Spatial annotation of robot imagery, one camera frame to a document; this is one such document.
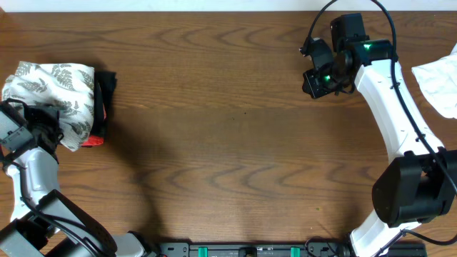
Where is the white fern print garment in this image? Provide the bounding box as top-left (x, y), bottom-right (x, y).
top-left (1, 61), bottom-right (95, 151)

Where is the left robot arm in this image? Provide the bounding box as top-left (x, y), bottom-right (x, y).
top-left (1, 99), bottom-right (153, 257)

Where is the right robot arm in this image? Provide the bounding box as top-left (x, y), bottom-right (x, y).
top-left (301, 14), bottom-right (456, 256)

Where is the folded black and coral garment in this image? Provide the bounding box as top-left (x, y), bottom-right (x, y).
top-left (81, 71), bottom-right (117, 148)

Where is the plain white cloth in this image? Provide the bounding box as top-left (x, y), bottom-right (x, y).
top-left (411, 46), bottom-right (457, 119)

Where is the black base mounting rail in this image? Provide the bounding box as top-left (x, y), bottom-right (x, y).
top-left (150, 235), bottom-right (428, 257)

